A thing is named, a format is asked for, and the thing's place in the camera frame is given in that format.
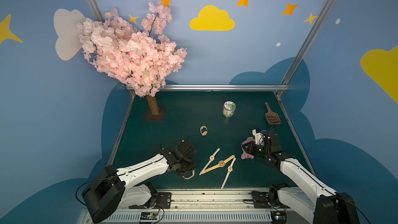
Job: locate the white strap watch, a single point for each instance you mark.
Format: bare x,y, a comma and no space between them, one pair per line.
211,159
230,169

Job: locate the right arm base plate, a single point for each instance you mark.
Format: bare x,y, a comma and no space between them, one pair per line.
266,199

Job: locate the jar with sunflower lid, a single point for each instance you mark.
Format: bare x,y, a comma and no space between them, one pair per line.
229,108

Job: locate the gold strap watch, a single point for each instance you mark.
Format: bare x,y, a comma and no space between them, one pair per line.
220,164

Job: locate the aluminium front rail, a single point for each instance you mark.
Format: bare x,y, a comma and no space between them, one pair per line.
206,206

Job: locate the white strap watch left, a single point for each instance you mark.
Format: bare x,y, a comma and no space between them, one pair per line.
211,159

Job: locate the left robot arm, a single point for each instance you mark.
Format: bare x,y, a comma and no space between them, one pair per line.
124,187

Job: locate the pink cloth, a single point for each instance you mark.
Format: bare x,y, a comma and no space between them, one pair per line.
245,148

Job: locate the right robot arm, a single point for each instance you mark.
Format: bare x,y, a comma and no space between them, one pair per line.
314,201

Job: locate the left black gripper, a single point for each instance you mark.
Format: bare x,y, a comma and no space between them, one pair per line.
188,160

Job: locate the pink blossom tree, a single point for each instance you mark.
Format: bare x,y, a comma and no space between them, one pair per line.
139,59

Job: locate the brown tree base plate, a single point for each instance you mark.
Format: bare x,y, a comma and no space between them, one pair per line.
158,118

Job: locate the right circuit board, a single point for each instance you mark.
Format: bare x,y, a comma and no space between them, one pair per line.
278,218

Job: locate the cream looped watch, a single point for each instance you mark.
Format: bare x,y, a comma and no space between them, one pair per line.
203,130
189,176

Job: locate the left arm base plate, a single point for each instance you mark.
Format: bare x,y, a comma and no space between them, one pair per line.
162,199

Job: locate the back aluminium frame bar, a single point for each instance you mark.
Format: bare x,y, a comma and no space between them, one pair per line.
225,88

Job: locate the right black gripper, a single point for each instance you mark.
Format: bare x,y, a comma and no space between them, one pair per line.
253,149

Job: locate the circuit board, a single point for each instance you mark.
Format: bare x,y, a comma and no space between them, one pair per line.
148,217
278,218

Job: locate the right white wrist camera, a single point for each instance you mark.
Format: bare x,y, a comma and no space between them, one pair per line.
259,136

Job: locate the left circuit board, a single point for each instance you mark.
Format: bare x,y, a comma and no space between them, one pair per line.
148,217

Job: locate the brown litter scoop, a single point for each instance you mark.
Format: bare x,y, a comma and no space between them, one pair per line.
272,117

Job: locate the right aluminium frame post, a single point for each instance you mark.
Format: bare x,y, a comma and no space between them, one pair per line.
310,37

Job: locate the white strap watch right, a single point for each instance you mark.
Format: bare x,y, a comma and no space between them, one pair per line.
230,169

